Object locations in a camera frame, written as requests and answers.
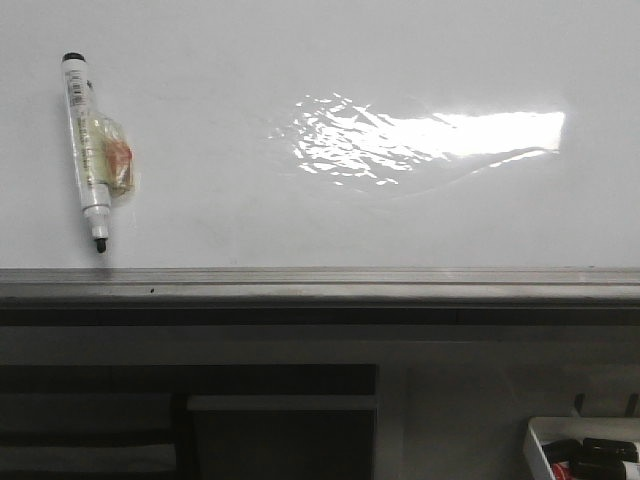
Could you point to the white whiteboard marker with tape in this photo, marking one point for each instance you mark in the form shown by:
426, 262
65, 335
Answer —
102, 156

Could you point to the white plastic tray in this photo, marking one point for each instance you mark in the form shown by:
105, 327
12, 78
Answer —
544, 430

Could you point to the black hook left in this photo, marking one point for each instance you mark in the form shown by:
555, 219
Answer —
578, 405

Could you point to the black hook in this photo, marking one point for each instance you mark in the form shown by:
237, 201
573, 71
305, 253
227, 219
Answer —
632, 405
578, 405

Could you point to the red and white marker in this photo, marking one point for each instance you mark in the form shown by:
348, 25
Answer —
558, 455

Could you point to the black hook right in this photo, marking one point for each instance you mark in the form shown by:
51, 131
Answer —
632, 405

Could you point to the black clip in tray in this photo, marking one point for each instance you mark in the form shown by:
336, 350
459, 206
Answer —
604, 459

